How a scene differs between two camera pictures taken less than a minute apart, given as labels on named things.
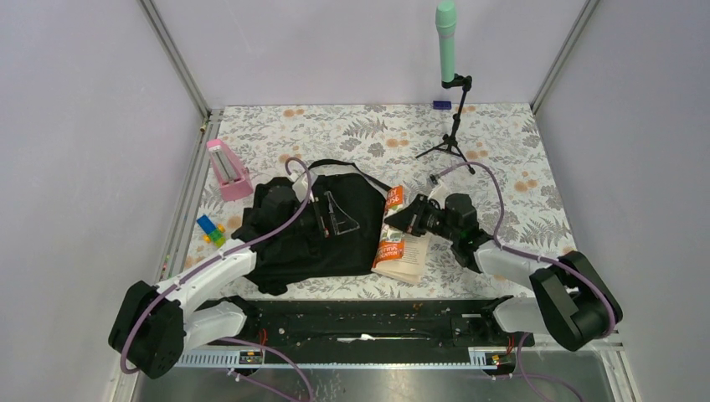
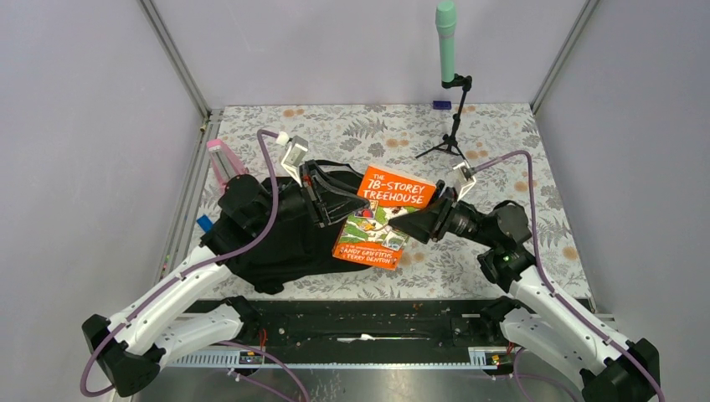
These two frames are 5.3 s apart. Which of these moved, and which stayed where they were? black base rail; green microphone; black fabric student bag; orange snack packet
Moved: orange snack packet
Stayed: black fabric student bag; green microphone; black base rail
